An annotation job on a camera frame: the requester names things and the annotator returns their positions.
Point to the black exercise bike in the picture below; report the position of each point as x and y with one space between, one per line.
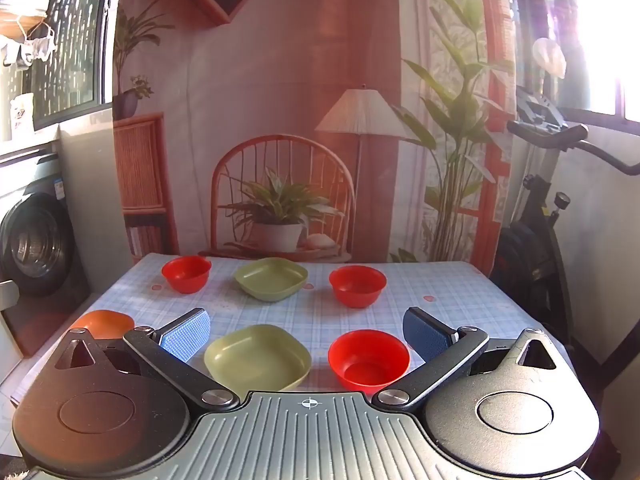
530 240

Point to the grey washing machine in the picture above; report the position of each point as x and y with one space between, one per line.
35 245

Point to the white printed bag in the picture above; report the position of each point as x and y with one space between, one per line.
22 117

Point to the orange plate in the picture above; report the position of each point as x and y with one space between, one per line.
105 322

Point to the white plastic bag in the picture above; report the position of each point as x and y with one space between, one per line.
550 57

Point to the white hanging laundry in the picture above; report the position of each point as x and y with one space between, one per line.
35 50

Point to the bright window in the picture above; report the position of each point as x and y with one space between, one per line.
600 35

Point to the printed room backdrop cloth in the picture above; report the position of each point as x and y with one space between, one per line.
280 60

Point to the blue plaid tablecloth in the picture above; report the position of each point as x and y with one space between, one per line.
280 314

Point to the red bowl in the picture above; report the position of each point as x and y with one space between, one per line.
367 360
357 286
186 274

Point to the green square plate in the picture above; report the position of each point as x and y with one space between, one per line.
257 360
271 279

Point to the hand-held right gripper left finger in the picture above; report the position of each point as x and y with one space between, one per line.
187 336

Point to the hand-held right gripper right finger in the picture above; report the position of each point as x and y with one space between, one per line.
429 335

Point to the window with patterned film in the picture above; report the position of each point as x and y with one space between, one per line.
75 35

